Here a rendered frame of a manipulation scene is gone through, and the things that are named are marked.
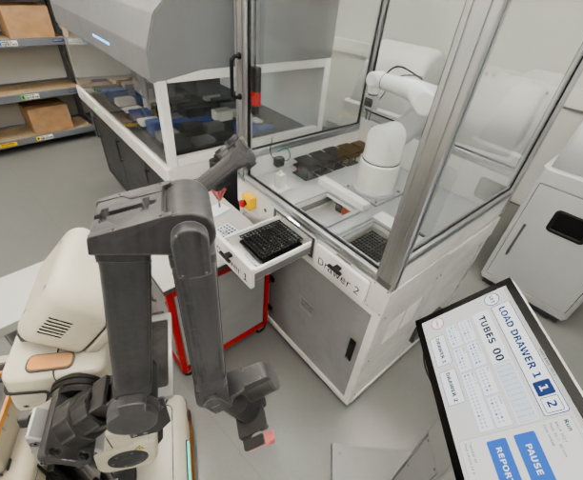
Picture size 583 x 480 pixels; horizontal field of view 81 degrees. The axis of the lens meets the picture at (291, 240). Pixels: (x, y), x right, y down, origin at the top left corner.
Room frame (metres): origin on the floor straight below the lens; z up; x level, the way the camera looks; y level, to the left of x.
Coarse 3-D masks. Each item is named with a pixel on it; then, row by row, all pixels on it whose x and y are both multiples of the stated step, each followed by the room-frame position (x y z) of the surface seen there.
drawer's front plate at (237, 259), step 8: (216, 232) 1.13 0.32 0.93; (216, 240) 1.12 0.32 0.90; (224, 240) 1.09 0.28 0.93; (216, 248) 1.12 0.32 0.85; (224, 248) 1.07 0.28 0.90; (232, 248) 1.05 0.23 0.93; (232, 256) 1.02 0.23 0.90; (240, 256) 1.00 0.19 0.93; (232, 264) 1.03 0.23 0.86; (240, 264) 0.98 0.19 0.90; (248, 264) 0.96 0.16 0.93; (240, 272) 0.98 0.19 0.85; (248, 272) 0.94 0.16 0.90; (248, 280) 0.94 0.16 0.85
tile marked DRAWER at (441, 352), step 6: (438, 336) 0.64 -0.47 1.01; (444, 336) 0.64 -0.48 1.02; (432, 342) 0.63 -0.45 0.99; (438, 342) 0.63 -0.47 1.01; (444, 342) 0.62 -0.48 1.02; (432, 348) 0.62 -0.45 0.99; (438, 348) 0.61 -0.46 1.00; (444, 348) 0.60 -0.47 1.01; (438, 354) 0.59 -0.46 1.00; (444, 354) 0.58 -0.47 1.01; (450, 354) 0.58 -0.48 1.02; (438, 360) 0.57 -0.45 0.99; (444, 360) 0.57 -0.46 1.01; (450, 360) 0.56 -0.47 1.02; (438, 366) 0.56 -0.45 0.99
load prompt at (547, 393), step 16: (496, 320) 0.62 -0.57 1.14; (512, 320) 0.60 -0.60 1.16; (512, 336) 0.56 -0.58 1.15; (528, 336) 0.54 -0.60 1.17; (528, 352) 0.51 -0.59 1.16; (528, 368) 0.47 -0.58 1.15; (544, 368) 0.46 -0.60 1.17; (528, 384) 0.44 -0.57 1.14; (544, 384) 0.43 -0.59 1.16; (544, 400) 0.39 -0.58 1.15; (560, 400) 0.39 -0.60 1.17; (544, 416) 0.36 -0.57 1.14
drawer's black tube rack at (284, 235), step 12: (264, 228) 1.24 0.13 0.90; (276, 228) 1.25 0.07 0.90; (288, 228) 1.26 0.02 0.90; (240, 240) 1.17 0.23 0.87; (252, 240) 1.14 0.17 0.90; (264, 240) 1.15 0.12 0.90; (276, 240) 1.16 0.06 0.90; (288, 240) 1.17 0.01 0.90; (300, 240) 1.18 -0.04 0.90; (252, 252) 1.09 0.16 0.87; (264, 252) 1.11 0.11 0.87; (276, 252) 1.11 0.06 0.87
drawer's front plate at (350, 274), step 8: (320, 248) 1.11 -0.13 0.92; (320, 256) 1.10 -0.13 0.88; (328, 256) 1.07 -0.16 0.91; (336, 256) 1.06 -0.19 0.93; (336, 264) 1.04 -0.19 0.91; (344, 264) 1.02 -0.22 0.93; (328, 272) 1.06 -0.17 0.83; (344, 272) 1.00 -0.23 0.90; (352, 272) 0.97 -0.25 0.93; (336, 280) 1.02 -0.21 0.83; (352, 280) 0.97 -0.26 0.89; (360, 280) 0.94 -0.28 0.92; (368, 280) 0.94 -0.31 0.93; (344, 288) 0.99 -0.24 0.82; (352, 288) 0.96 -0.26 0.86; (360, 288) 0.94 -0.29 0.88; (368, 288) 0.93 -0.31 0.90; (360, 296) 0.93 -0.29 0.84
